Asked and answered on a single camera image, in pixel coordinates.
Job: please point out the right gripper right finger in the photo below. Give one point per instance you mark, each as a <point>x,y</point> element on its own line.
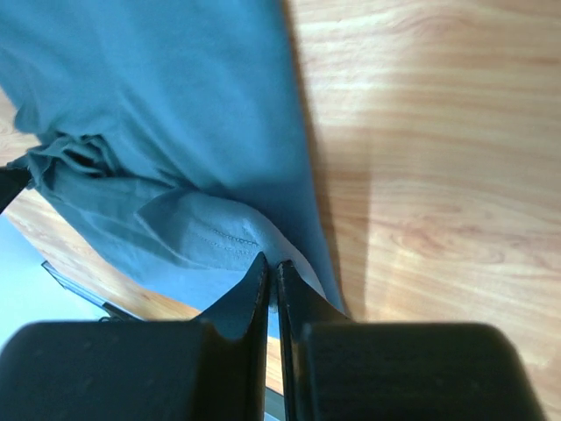
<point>337,369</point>

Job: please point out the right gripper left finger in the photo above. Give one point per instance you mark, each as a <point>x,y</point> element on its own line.
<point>211,367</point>

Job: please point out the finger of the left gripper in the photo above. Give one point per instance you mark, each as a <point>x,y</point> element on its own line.
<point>12,182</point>

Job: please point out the grey blue t shirt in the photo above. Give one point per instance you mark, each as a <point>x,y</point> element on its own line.
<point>171,137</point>

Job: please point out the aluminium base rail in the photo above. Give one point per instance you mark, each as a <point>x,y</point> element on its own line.
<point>112,312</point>

